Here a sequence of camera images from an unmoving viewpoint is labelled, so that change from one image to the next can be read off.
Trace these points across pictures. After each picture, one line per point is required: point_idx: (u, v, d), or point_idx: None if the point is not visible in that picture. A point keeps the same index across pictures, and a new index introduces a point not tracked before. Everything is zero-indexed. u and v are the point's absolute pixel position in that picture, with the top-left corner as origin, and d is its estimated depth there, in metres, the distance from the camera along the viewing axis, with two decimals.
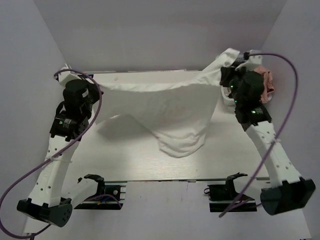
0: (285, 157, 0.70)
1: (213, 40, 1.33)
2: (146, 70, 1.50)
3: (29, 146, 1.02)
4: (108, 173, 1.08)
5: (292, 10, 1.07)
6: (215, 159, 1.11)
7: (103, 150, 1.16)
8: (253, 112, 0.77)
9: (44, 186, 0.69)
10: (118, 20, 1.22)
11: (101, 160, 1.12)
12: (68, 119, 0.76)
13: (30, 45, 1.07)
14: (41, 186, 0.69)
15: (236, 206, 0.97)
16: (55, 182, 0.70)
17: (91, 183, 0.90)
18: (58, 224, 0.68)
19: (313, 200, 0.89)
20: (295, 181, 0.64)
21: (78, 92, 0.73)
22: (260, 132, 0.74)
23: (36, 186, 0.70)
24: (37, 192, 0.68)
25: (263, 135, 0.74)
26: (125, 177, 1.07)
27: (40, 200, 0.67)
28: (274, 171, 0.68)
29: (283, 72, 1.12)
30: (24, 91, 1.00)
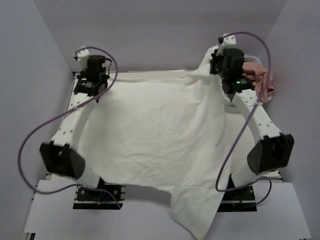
0: (266, 117, 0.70)
1: (213, 40, 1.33)
2: (146, 70, 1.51)
3: (29, 147, 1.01)
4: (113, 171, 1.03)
5: (293, 11, 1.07)
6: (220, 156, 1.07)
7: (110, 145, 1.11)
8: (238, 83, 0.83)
9: (66, 130, 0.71)
10: (118, 21, 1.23)
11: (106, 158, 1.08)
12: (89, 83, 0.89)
13: (30, 43, 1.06)
14: (65, 129, 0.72)
15: (235, 206, 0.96)
16: (76, 130, 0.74)
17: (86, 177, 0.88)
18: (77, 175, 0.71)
19: (314, 203, 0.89)
20: (275, 136, 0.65)
21: (100, 59, 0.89)
22: (258, 120, 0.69)
23: (58, 131, 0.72)
24: (60, 135, 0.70)
25: (246, 100, 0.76)
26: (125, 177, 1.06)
27: (62, 141, 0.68)
28: (256, 129, 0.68)
29: (283, 72, 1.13)
30: (24, 92, 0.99)
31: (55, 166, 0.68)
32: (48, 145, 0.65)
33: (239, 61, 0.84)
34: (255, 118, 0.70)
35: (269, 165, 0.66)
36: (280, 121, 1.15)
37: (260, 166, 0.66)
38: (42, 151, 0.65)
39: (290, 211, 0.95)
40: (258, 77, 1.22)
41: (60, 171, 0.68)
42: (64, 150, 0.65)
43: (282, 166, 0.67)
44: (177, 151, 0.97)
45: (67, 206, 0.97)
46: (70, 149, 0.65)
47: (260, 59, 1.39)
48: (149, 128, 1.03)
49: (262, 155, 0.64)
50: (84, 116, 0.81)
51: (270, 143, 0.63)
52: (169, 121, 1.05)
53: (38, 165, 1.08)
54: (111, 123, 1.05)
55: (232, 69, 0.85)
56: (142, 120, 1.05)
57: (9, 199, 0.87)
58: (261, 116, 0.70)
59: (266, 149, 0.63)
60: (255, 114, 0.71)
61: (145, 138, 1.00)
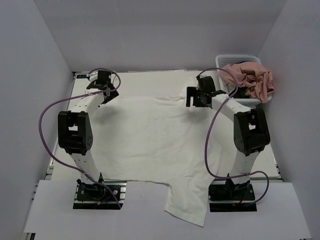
0: (237, 103, 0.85)
1: (213, 40, 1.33)
2: (146, 70, 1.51)
3: (29, 146, 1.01)
4: (109, 169, 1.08)
5: (292, 11, 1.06)
6: (212, 152, 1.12)
7: (107, 144, 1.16)
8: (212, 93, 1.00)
9: (82, 105, 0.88)
10: (118, 21, 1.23)
11: (102, 156, 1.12)
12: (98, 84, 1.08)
13: (30, 43, 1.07)
14: (80, 104, 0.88)
15: (236, 206, 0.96)
16: (88, 108, 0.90)
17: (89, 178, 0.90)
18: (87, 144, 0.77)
19: (314, 203, 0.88)
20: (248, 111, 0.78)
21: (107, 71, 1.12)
22: (234, 106, 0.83)
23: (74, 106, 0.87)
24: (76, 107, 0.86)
25: (221, 98, 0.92)
26: (124, 177, 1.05)
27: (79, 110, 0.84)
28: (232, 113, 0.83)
29: (283, 72, 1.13)
30: (24, 92, 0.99)
31: (69, 134, 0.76)
32: (66, 113, 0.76)
33: (210, 78, 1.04)
34: (228, 105, 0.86)
35: (253, 139, 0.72)
36: (280, 121, 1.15)
37: (245, 141, 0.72)
38: (60, 119, 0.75)
39: (290, 211, 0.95)
40: (258, 77, 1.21)
41: (73, 140, 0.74)
42: (80, 115, 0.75)
43: (265, 143, 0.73)
44: (171, 151, 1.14)
45: (67, 206, 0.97)
46: (85, 114, 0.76)
47: (259, 59, 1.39)
48: (150, 130, 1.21)
49: (241, 129, 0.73)
50: (95, 102, 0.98)
51: (243, 115, 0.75)
52: (165, 123, 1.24)
53: (38, 166, 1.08)
54: (117, 124, 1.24)
55: (206, 87, 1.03)
56: (143, 123, 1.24)
57: (8, 199, 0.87)
58: (233, 103, 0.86)
59: (242, 120, 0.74)
60: (228, 103, 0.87)
61: (146, 138, 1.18)
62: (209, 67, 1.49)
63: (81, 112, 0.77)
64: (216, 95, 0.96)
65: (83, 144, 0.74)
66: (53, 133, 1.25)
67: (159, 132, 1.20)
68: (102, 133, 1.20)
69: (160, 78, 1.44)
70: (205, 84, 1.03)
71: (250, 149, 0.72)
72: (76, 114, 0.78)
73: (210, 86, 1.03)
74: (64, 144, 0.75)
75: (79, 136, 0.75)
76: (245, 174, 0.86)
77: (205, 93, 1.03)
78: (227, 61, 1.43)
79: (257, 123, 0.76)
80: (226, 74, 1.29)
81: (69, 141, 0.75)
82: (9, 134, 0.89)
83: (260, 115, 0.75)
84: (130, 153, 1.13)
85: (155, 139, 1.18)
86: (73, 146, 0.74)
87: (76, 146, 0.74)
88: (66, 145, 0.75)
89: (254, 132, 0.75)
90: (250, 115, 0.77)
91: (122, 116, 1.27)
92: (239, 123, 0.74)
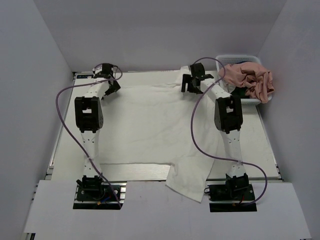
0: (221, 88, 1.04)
1: (213, 40, 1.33)
2: (146, 70, 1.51)
3: (28, 146, 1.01)
4: (113, 163, 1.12)
5: (292, 10, 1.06)
6: (209, 143, 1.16)
7: (110, 138, 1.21)
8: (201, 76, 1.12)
9: (93, 91, 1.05)
10: (118, 21, 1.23)
11: (106, 148, 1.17)
12: (103, 74, 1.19)
13: (30, 43, 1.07)
14: (91, 91, 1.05)
15: (235, 206, 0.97)
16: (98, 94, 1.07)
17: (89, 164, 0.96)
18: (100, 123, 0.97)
19: (314, 203, 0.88)
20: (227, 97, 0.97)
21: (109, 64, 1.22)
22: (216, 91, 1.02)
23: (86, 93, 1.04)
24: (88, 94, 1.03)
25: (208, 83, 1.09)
26: (126, 171, 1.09)
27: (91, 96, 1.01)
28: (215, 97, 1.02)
29: (283, 72, 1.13)
30: (23, 92, 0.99)
31: (85, 116, 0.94)
32: (81, 99, 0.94)
33: (200, 64, 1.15)
34: (213, 90, 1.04)
35: (228, 119, 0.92)
36: (280, 121, 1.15)
37: (222, 122, 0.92)
38: (78, 104, 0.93)
39: (290, 211, 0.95)
40: (258, 77, 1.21)
41: (91, 121, 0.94)
42: (94, 100, 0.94)
43: (239, 123, 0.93)
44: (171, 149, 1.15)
45: (67, 206, 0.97)
46: (97, 99, 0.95)
47: (259, 59, 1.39)
48: (152, 125, 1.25)
49: (220, 111, 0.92)
50: (103, 88, 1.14)
51: (223, 101, 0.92)
52: (164, 120, 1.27)
53: (38, 165, 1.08)
54: (121, 118, 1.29)
55: (196, 72, 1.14)
56: (145, 119, 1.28)
57: (8, 199, 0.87)
58: (217, 89, 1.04)
59: (220, 105, 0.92)
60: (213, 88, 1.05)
61: (148, 133, 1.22)
62: (209, 67, 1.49)
63: (93, 98, 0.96)
64: (204, 79, 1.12)
65: (98, 124, 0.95)
66: (53, 133, 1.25)
67: (160, 128, 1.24)
68: (106, 130, 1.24)
69: (160, 78, 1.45)
70: (196, 70, 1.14)
71: (226, 127, 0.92)
72: (88, 99, 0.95)
73: (200, 70, 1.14)
74: (82, 124, 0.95)
75: (93, 117, 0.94)
76: (236, 160, 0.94)
77: (195, 77, 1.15)
78: (227, 61, 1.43)
79: (234, 107, 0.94)
80: (226, 74, 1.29)
81: (86, 121, 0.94)
82: (9, 134, 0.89)
83: (236, 100, 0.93)
84: (133, 146, 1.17)
85: (157, 134, 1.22)
86: (91, 125, 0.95)
87: (92, 125, 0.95)
88: (83, 125, 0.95)
89: (231, 114, 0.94)
90: (229, 101, 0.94)
91: (125, 112, 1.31)
92: (218, 107, 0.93)
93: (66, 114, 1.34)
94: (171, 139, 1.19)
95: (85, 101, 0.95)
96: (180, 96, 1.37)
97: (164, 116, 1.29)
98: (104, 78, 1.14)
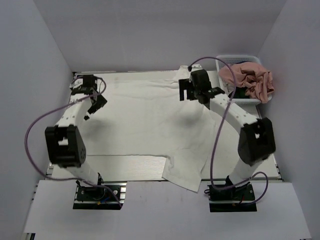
0: (240, 109, 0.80)
1: (213, 40, 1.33)
2: (146, 70, 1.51)
3: (28, 146, 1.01)
4: (113, 159, 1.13)
5: (292, 11, 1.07)
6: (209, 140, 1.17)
7: (112, 135, 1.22)
8: (209, 92, 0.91)
9: (69, 116, 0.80)
10: (118, 21, 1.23)
11: (107, 144, 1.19)
12: (84, 87, 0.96)
13: (30, 43, 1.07)
14: (67, 116, 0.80)
15: (235, 206, 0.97)
16: (77, 118, 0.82)
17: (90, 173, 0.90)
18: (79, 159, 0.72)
19: (314, 203, 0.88)
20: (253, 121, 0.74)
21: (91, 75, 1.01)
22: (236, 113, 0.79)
23: (62, 118, 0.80)
24: (63, 120, 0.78)
25: (221, 102, 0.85)
26: (127, 168, 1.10)
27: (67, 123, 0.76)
28: (236, 122, 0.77)
29: (283, 72, 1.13)
30: (23, 92, 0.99)
31: (59, 150, 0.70)
32: (53, 128, 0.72)
33: (205, 73, 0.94)
34: (230, 113, 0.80)
35: (260, 149, 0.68)
36: (280, 121, 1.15)
37: (252, 153, 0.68)
38: (49, 133, 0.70)
39: (290, 211, 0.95)
40: (258, 77, 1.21)
41: (66, 155, 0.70)
42: (70, 130, 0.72)
43: (271, 152, 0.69)
44: (171, 149, 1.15)
45: (66, 206, 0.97)
46: (74, 128, 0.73)
47: (259, 59, 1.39)
48: (152, 123, 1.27)
49: (248, 141, 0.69)
50: (84, 108, 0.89)
51: (250, 127, 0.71)
52: (164, 119, 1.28)
53: (38, 165, 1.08)
54: (121, 116, 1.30)
55: (201, 84, 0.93)
56: (145, 118, 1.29)
57: (8, 199, 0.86)
58: (235, 109, 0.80)
59: (249, 133, 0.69)
60: (229, 110, 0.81)
61: (148, 130, 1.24)
62: (209, 67, 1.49)
63: (69, 126, 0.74)
64: (214, 96, 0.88)
65: (77, 159, 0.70)
66: None
67: (161, 127, 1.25)
68: (107, 128, 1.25)
69: (160, 78, 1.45)
70: (200, 80, 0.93)
71: (257, 159, 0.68)
72: (64, 128, 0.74)
73: (205, 82, 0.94)
74: (55, 159, 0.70)
75: (69, 149, 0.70)
76: (247, 179, 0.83)
77: (200, 91, 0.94)
78: (227, 61, 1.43)
79: (262, 133, 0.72)
80: (226, 74, 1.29)
81: (60, 155, 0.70)
82: (9, 134, 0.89)
83: (266, 125, 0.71)
84: (133, 143, 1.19)
85: (157, 132, 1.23)
86: (65, 162, 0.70)
87: (69, 161, 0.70)
88: (58, 162, 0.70)
89: (259, 142, 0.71)
90: (255, 125, 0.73)
91: (125, 111, 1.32)
92: (246, 136, 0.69)
93: None
94: (171, 139, 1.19)
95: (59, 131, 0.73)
96: (180, 96, 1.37)
97: (163, 116, 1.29)
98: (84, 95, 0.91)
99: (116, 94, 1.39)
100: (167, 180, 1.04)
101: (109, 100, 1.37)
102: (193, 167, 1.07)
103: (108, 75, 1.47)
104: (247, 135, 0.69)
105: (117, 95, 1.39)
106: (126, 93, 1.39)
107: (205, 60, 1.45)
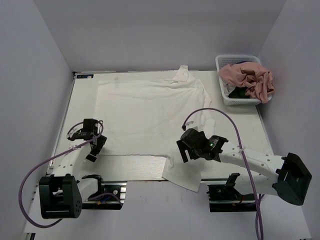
0: (257, 154, 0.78)
1: (213, 41, 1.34)
2: (146, 70, 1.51)
3: (29, 146, 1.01)
4: (113, 159, 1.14)
5: (292, 11, 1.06)
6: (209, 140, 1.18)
7: (112, 135, 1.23)
8: (210, 145, 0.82)
9: (66, 164, 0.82)
10: (118, 20, 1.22)
11: (107, 144, 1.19)
12: (84, 132, 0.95)
13: (30, 42, 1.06)
14: (64, 164, 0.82)
15: (236, 206, 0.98)
16: (75, 166, 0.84)
17: (90, 181, 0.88)
18: (73, 213, 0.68)
19: (315, 203, 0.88)
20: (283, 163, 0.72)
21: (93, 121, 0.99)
22: (259, 161, 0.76)
23: (59, 167, 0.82)
24: (60, 169, 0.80)
25: (233, 153, 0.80)
26: (126, 168, 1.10)
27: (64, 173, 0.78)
28: (264, 170, 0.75)
29: (283, 73, 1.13)
30: (23, 92, 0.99)
31: (53, 205, 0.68)
32: (48, 179, 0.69)
33: (193, 131, 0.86)
34: (252, 162, 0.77)
35: (303, 187, 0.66)
36: (280, 121, 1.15)
37: (302, 195, 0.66)
38: (43, 187, 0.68)
39: (289, 212, 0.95)
40: (258, 77, 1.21)
41: (60, 210, 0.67)
42: (66, 180, 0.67)
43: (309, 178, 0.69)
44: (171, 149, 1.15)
45: None
46: (70, 178, 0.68)
47: (259, 59, 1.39)
48: (152, 123, 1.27)
49: (293, 188, 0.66)
50: (82, 154, 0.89)
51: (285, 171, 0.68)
52: (164, 119, 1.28)
53: (38, 166, 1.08)
54: (121, 116, 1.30)
55: (197, 143, 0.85)
56: (144, 118, 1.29)
57: (8, 199, 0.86)
58: (254, 155, 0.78)
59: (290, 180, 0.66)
60: (248, 159, 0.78)
61: (148, 130, 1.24)
62: (209, 67, 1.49)
63: (66, 176, 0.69)
64: (218, 151, 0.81)
65: (71, 213, 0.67)
66: (53, 133, 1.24)
67: (161, 127, 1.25)
68: (107, 128, 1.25)
69: (160, 78, 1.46)
70: (192, 140, 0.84)
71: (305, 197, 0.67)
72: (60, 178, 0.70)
73: (198, 139, 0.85)
74: (50, 215, 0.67)
75: (64, 204, 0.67)
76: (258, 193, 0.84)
77: (200, 149, 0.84)
78: (227, 61, 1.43)
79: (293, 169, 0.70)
80: (226, 74, 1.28)
81: (54, 211, 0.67)
82: (9, 134, 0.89)
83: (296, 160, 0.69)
84: (133, 143, 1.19)
85: (157, 132, 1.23)
86: (60, 217, 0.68)
87: (63, 214, 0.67)
88: (50, 217, 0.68)
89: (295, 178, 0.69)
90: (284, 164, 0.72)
91: (125, 111, 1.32)
92: (289, 185, 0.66)
93: (66, 114, 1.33)
94: (171, 140, 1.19)
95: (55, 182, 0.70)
96: (180, 96, 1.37)
97: (163, 116, 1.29)
98: (84, 141, 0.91)
99: (115, 93, 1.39)
100: (167, 180, 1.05)
101: (108, 100, 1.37)
102: (193, 167, 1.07)
103: (108, 76, 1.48)
104: (290, 186, 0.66)
105: (116, 95, 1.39)
106: (126, 93, 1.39)
107: (205, 60, 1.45)
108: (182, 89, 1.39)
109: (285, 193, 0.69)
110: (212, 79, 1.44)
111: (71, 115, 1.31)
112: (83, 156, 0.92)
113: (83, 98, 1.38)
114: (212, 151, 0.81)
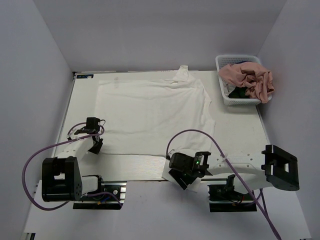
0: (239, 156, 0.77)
1: (213, 41, 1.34)
2: (146, 70, 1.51)
3: (29, 146, 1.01)
4: (113, 159, 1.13)
5: (292, 11, 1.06)
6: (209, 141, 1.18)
7: (112, 135, 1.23)
8: (197, 163, 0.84)
9: (70, 149, 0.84)
10: (118, 21, 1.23)
11: (107, 144, 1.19)
12: (87, 128, 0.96)
13: (30, 42, 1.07)
14: (68, 149, 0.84)
15: (235, 206, 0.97)
16: (79, 152, 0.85)
17: (90, 178, 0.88)
18: (74, 195, 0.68)
19: (314, 203, 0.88)
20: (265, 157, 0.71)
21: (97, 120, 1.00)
22: (243, 164, 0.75)
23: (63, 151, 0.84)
24: (64, 153, 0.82)
25: (219, 164, 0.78)
26: (126, 168, 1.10)
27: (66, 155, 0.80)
28: (251, 170, 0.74)
29: (283, 72, 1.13)
30: (23, 92, 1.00)
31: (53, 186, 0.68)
32: (51, 161, 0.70)
33: (177, 156, 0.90)
34: (237, 166, 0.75)
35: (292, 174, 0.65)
36: (280, 121, 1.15)
37: (295, 182, 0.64)
38: (45, 167, 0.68)
39: (289, 213, 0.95)
40: (258, 77, 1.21)
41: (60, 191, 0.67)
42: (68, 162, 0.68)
43: (294, 161, 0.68)
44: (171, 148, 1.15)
45: (66, 205, 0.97)
46: (73, 159, 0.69)
47: (259, 59, 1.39)
48: (152, 123, 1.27)
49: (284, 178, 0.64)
50: (85, 144, 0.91)
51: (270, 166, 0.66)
52: (164, 119, 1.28)
53: (37, 165, 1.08)
54: (121, 116, 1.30)
55: (185, 166, 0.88)
56: (144, 118, 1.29)
57: (8, 199, 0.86)
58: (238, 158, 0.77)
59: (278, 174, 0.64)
60: (233, 164, 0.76)
61: (148, 130, 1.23)
62: (209, 67, 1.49)
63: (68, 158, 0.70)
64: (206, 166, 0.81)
65: (71, 196, 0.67)
66: (53, 133, 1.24)
67: (161, 127, 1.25)
68: (106, 128, 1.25)
69: (160, 78, 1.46)
70: (178, 164, 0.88)
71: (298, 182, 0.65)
72: (62, 160, 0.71)
73: (184, 162, 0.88)
74: (50, 197, 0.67)
75: (65, 185, 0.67)
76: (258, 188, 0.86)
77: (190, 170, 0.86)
78: (227, 61, 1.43)
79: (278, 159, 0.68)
80: (226, 74, 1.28)
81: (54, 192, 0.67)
82: (9, 134, 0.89)
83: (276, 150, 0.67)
84: (133, 143, 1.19)
85: (157, 132, 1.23)
86: (60, 200, 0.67)
87: (63, 197, 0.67)
88: (50, 199, 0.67)
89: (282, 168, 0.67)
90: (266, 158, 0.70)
91: (125, 111, 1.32)
92: (279, 177, 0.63)
93: (66, 114, 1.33)
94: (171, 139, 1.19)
95: (57, 164, 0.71)
96: (180, 95, 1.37)
97: (164, 116, 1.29)
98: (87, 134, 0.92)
99: (115, 93, 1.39)
100: (167, 180, 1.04)
101: (108, 100, 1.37)
102: None
103: (108, 76, 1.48)
104: (280, 178, 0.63)
105: (116, 96, 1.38)
106: (126, 93, 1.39)
107: (205, 60, 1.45)
108: (182, 89, 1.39)
109: (279, 185, 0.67)
110: (213, 79, 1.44)
111: (70, 115, 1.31)
112: (86, 147, 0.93)
113: (83, 98, 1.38)
114: (200, 169, 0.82)
